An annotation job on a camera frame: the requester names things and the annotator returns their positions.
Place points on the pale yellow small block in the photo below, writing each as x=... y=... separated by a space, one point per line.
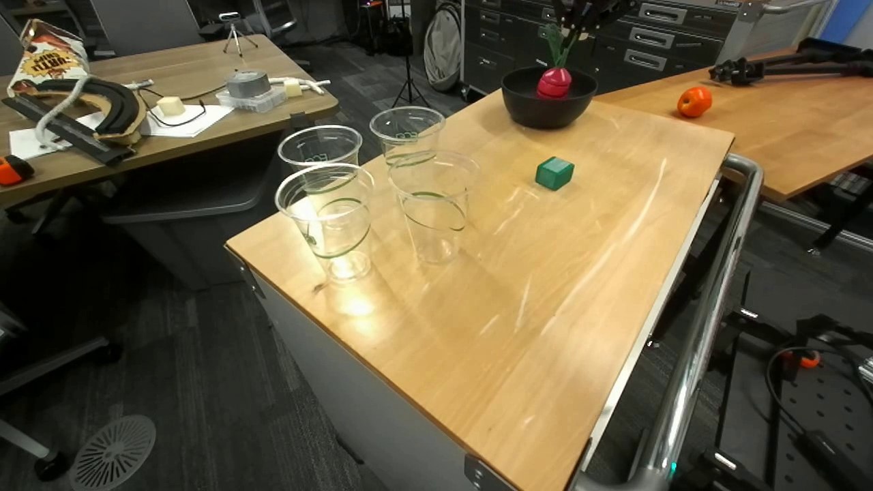
x=171 y=106

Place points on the dark drawer cabinet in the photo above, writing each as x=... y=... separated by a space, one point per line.
x=655 y=42

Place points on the blue panel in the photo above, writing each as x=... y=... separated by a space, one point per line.
x=850 y=18

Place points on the dark chair with metal legs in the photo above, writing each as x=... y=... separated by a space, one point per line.
x=36 y=364

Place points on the black bowl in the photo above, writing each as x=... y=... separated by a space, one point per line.
x=527 y=110

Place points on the tall black tripod stand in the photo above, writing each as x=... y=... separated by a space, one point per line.
x=410 y=71

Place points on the large white paper sheet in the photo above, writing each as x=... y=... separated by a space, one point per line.
x=194 y=120

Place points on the grey tape roll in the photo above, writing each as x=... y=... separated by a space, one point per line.
x=246 y=85

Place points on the orange object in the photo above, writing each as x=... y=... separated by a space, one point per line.
x=9 y=169

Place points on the round perforated floor disc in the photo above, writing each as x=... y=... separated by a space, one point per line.
x=114 y=450

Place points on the small white paper card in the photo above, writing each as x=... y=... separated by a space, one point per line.
x=28 y=143

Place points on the red toy radish green leaves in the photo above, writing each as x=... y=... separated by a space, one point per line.
x=552 y=82

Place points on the black flat bar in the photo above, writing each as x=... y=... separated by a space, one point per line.
x=63 y=131

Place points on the grey office chair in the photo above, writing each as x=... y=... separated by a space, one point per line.
x=145 y=22

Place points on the mini camera tripod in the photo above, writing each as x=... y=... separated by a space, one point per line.
x=239 y=30

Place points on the green building block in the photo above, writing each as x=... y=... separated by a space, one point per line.
x=552 y=173

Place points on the clear plastic container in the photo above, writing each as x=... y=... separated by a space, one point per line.
x=262 y=98

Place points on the white plug adapter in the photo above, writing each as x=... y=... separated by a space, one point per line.
x=301 y=85

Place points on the chip bag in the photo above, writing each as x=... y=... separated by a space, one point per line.
x=51 y=60

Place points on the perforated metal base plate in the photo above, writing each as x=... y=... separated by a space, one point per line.
x=837 y=410

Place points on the orange toy fruit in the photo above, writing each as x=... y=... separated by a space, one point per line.
x=693 y=102

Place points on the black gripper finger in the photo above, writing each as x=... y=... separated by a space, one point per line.
x=602 y=18
x=565 y=18

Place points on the white tube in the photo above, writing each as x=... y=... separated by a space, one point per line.
x=63 y=104

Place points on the grey storage bin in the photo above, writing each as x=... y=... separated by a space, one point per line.
x=764 y=22

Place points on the clear plastic cup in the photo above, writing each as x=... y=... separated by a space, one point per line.
x=438 y=213
x=408 y=125
x=329 y=228
x=318 y=147

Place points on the black folded tripod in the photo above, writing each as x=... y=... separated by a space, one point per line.
x=764 y=65

